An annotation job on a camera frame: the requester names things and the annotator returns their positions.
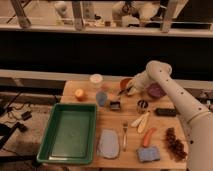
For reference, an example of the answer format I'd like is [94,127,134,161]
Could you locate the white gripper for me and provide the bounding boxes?
[126,73,149,96]

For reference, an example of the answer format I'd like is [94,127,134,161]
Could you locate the black dish brush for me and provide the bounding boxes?
[109,85,134,112]

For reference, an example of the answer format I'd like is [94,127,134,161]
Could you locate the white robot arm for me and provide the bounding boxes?
[127,60,213,171]

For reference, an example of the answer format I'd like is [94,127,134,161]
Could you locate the orange bowl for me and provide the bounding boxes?
[120,78,132,92]

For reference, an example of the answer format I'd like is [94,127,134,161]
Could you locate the small metal cup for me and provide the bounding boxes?
[137,100,148,114]

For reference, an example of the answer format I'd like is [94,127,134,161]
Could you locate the blue plastic cup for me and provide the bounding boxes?
[96,91,107,107]

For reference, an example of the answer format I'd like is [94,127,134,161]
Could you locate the white lidded cup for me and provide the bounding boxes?
[90,74,103,89]

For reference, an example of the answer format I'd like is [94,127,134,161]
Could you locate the silver fork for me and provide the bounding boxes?
[122,122,128,152]

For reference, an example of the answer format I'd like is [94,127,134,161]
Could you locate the orange carrot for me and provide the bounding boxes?
[142,127,157,148]

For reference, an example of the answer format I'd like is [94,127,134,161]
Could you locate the orange apple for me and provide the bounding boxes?
[74,88,86,101]

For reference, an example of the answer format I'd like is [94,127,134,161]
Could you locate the person in background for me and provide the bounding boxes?
[112,0,160,27]

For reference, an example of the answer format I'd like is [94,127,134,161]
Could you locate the grey blue cloth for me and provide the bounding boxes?
[97,129,120,159]

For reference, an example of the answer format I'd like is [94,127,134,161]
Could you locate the blue sponge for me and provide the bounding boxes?
[137,146,160,162]

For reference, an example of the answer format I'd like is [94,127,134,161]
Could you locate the dark red grapes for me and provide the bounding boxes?
[166,128,187,161]

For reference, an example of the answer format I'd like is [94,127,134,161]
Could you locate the green plastic tray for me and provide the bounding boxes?
[37,103,97,165]

